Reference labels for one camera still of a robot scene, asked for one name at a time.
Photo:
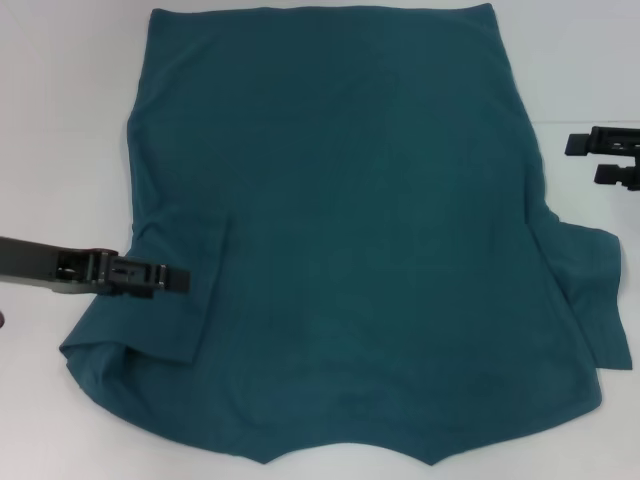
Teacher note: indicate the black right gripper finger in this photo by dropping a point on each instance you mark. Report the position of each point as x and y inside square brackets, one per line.
[617, 176]
[600, 142]

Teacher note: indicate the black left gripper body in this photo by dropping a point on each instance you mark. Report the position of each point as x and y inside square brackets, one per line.
[30, 262]

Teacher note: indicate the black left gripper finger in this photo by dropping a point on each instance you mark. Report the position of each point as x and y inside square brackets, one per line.
[135, 294]
[150, 275]

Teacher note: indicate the blue t-shirt with FREE print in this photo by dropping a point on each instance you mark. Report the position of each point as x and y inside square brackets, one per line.
[350, 225]

